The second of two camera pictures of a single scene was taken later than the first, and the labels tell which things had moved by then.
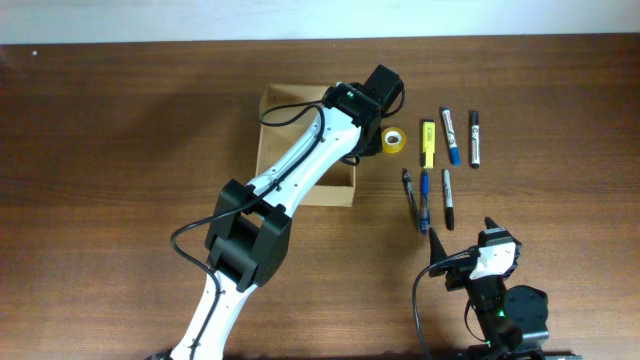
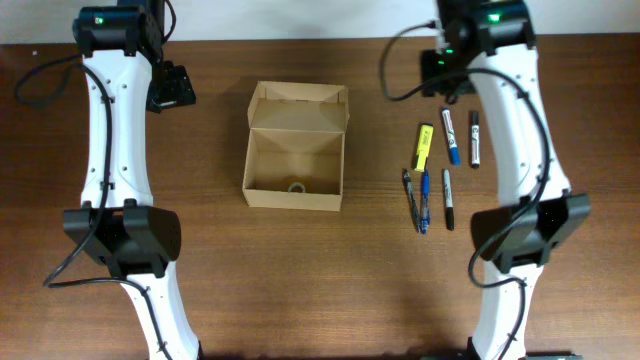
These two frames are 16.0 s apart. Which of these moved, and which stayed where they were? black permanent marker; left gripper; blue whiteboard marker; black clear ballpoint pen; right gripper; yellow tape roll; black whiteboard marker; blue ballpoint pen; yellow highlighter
Moved: left gripper; right gripper; yellow highlighter; yellow tape roll
Stayed: black permanent marker; black whiteboard marker; black clear ballpoint pen; blue ballpoint pen; blue whiteboard marker
